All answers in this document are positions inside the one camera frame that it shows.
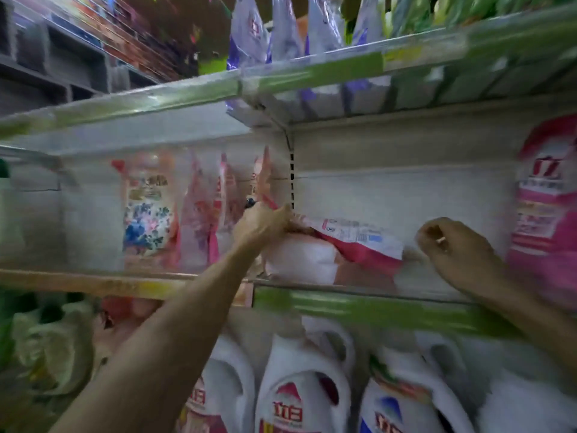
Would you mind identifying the row of colourful background goods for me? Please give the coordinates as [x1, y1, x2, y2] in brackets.
[27, 0, 199, 82]

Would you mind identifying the pink plastic packet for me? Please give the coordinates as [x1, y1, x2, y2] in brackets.
[92, 296, 160, 359]

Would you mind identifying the row of green packets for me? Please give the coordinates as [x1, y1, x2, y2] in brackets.
[388, 0, 577, 38]

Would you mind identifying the person's left hand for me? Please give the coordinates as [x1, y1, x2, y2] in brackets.
[232, 203, 295, 256]

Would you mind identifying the dark background shelving unit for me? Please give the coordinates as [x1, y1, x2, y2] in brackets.
[0, 0, 159, 115]

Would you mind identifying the row of white detergent jugs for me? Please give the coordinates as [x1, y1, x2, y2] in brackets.
[177, 314, 577, 433]

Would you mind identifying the person's left forearm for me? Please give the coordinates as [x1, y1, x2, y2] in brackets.
[49, 245, 267, 433]

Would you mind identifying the metal shelf board green strip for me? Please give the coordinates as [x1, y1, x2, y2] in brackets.
[0, 268, 521, 339]
[0, 4, 577, 147]

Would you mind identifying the person's right hand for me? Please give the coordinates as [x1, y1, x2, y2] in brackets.
[415, 216, 506, 299]

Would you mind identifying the pink and white detergent pouch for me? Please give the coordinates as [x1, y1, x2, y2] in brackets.
[263, 213, 405, 287]

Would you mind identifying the person's right forearm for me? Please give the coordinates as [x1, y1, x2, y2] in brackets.
[471, 271, 577, 385]

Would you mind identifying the pale green plastic bag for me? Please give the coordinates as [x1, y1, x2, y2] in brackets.
[11, 301, 94, 396]

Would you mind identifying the floral print detergent pouch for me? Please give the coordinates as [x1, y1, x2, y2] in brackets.
[112, 153, 182, 272]

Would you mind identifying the purple and white pouch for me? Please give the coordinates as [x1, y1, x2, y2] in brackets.
[306, 0, 346, 57]
[351, 0, 389, 48]
[226, 0, 271, 72]
[268, 0, 305, 63]

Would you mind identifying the large pink detergent bag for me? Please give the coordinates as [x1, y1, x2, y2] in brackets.
[506, 114, 577, 312]

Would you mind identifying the pale pink refill pouch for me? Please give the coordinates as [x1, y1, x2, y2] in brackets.
[216, 153, 248, 257]
[248, 146, 274, 211]
[180, 155, 220, 272]

